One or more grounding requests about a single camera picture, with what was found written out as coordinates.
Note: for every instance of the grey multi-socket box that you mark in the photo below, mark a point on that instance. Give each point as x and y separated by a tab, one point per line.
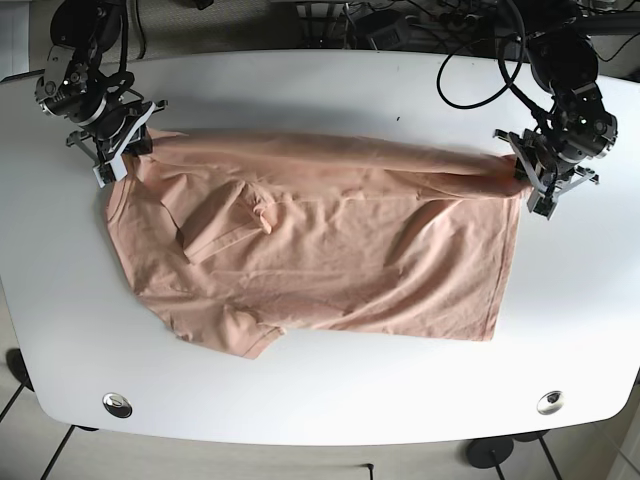
385	30

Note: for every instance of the black round stand base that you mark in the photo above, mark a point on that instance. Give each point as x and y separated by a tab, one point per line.
487	453

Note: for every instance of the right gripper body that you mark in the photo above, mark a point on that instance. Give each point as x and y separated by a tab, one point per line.
113	130

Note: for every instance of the left black table leg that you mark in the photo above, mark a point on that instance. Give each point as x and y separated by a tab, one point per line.
56	455

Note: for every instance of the silver table grommet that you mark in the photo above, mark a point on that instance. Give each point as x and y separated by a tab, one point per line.
117	405
550	403

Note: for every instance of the left silver table grommet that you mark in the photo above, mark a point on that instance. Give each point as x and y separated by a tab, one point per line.
117	405

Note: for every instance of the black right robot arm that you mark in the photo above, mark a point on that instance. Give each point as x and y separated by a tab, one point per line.
86	81

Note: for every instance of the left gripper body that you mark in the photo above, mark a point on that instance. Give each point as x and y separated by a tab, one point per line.
547	172

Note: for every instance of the right silver table grommet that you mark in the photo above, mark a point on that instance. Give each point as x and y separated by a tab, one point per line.
550	403

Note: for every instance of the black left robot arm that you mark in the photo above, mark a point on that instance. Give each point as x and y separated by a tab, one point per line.
575	129

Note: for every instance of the peach T-shirt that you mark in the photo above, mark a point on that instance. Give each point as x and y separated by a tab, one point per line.
233	238

